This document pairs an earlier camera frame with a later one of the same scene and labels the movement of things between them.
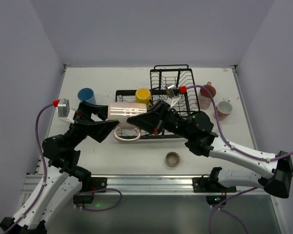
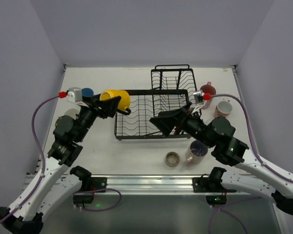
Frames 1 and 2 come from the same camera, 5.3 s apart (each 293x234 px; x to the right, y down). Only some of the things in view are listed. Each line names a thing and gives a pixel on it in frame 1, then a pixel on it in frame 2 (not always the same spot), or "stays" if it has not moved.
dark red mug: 205,97 stays
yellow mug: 142,95 -> 125,101
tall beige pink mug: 121,112 -> 198,150
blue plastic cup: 87,94 stays
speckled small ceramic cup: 172,159 stays
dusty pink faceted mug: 223,109 stays
